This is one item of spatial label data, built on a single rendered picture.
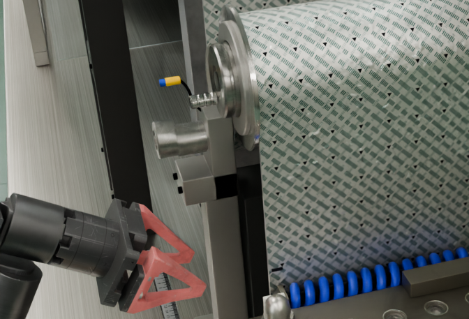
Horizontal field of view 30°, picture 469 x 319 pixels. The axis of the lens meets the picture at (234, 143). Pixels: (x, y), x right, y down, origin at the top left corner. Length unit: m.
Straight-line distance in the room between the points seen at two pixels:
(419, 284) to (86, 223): 0.34
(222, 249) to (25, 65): 1.00
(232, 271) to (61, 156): 0.58
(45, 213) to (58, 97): 0.91
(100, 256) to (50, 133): 0.77
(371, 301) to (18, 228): 0.36
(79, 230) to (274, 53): 0.25
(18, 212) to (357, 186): 0.34
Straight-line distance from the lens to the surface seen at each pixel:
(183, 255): 0.93
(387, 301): 0.92
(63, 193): 1.41
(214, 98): 0.88
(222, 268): 1.01
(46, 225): 0.83
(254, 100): 0.81
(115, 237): 0.85
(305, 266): 0.94
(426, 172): 0.93
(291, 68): 0.82
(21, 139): 1.60
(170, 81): 0.92
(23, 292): 0.85
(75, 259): 0.84
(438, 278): 0.93
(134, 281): 0.84
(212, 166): 0.93
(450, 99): 0.90
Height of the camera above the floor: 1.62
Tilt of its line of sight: 29 degrees down
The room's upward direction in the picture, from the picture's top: 5 degrees counter-clockwise
